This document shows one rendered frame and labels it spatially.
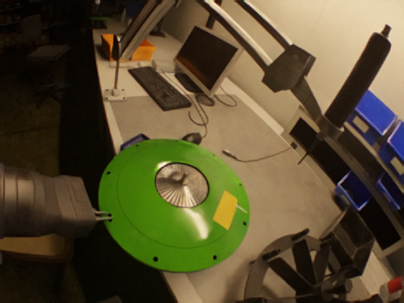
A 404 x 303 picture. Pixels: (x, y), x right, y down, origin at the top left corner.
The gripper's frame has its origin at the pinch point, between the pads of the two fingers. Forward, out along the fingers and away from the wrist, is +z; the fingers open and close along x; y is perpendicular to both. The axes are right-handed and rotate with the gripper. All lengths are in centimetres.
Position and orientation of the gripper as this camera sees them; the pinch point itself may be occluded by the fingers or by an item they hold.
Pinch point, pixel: (110, 215)
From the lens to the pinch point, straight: 32.9
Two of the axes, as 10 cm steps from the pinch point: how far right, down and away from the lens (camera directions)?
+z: 4.4, 1.9, 8.8
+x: -5.9, -6.7, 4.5
